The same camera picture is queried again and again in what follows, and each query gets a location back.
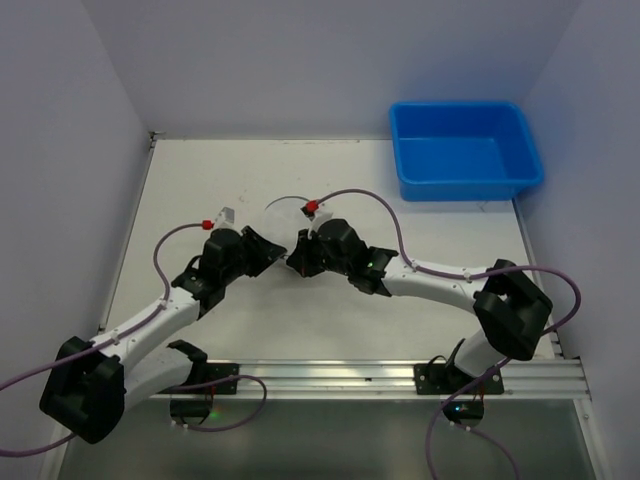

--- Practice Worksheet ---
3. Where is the white mesh laundry bag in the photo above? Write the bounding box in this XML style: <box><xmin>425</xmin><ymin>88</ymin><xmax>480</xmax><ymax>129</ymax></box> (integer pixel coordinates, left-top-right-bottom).
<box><xmin>262</xmin><ymin>195</ymin><xmax>311</xmax><ymax>256</ymax></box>

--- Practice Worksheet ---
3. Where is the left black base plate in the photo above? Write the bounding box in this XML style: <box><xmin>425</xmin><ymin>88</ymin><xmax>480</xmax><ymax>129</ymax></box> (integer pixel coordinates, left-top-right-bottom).
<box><xmin>201</xmin><ymin>363</ymin><xmax>240</xmax><ymax>397</ymax></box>

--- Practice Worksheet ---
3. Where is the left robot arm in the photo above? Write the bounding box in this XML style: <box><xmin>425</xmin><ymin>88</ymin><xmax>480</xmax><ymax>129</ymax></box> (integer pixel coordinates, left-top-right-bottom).
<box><xmin>39</xmin><ymin>227</ymin><xmax>287</xmax><ymax>444</ymax></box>

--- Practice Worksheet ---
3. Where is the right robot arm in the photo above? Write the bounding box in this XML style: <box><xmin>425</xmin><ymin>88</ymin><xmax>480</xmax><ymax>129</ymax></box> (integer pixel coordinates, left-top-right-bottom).
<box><xmin>286</xmin><ymin>219</ymin><xmax>553</xmax><ymax>378</ymax></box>

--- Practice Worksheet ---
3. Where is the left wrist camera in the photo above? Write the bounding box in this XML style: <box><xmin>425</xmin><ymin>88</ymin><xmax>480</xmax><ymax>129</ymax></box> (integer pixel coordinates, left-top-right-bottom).
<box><xmin>211</xmin><ymin>206</ymin><xmax>235</xmax><ymax>230</ymax></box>

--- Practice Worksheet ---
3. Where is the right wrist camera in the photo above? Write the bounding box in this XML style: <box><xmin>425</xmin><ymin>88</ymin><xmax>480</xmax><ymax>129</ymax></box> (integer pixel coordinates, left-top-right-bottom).
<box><xmin>301</xmin><ymin>200</ymin><xmax>333</xmax><ymax>238</ymax></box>

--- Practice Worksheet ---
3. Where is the aluminium mounting rail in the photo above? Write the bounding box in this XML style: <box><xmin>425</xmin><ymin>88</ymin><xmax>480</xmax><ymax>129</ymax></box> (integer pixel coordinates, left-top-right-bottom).
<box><xmin>149</xmin><ymin>355</ymin><xmax>594</xmax><ymax>401</ymax></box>

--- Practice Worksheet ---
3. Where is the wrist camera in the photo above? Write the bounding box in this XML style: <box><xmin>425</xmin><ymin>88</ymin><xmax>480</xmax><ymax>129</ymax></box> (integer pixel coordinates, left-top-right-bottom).
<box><xmin>211</xmin><ymin>206</ymin><xmax>235</xmax><ymax>230</ymax></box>
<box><xmin>301</xmin><ymin>200</ymin><xmax>333</xmax><ymax>238</ymax></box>

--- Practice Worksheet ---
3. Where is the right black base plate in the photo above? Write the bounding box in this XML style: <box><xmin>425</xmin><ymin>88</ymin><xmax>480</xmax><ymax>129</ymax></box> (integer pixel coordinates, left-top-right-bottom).
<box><xmin>413</xmin><ymin>355</ymin><xmax>505</xmax><ymax>396</ymax></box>

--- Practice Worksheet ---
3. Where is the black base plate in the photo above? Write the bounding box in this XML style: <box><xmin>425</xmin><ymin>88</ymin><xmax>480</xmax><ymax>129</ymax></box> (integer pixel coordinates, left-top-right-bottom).
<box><xmin>413</xmin><ymin>355</ymin><xmax>505</xmax><ymax>396</ymax></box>
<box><xmin>201</xmin><ymin>363</ymin><xmax>240</xmax><ymax>397</ymax></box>

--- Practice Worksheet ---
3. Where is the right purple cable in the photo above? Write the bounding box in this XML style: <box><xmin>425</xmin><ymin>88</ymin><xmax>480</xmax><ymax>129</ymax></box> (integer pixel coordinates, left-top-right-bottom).
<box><xmin>304</xmin><ymin>188</ymin><xmax>583</xmax><ymax>480</ymax></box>

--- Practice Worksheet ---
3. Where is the blue plastic bin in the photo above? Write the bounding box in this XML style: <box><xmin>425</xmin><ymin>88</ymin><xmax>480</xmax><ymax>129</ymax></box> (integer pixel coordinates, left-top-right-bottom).
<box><xmin>389</xmin><ymin>101</ymin><xmax>544</xmax><ymax>202</ymax></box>

